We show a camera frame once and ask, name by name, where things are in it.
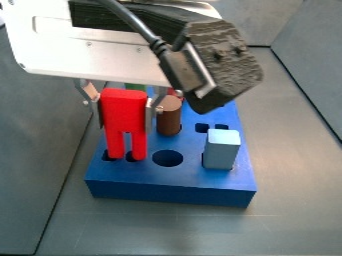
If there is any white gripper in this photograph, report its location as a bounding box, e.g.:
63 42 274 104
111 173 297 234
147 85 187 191
0 0 170 127

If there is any red two-legged block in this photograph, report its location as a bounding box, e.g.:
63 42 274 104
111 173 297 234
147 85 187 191
100 88 147 160

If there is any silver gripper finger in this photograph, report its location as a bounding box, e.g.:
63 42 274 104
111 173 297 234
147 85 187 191
145 86 169 133

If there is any green hexagonal block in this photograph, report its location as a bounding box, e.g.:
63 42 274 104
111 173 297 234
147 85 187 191
124 83 146 92

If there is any brown cylinder block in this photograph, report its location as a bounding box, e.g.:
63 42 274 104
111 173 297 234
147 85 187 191
157 95 182 136

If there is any black camera cable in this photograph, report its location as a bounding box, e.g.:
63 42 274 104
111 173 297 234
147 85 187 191
92 0 219 100

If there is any blue shape sorter board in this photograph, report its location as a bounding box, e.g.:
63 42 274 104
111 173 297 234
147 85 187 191
86 102 257 208

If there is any light blue square block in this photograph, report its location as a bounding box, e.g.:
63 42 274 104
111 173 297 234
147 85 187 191
203 129 242 170

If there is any red pentagonal block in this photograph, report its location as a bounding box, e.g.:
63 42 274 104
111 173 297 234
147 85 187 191
167 87 185 101

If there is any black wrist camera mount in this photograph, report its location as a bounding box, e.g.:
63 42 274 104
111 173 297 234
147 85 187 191
68 0 263 114

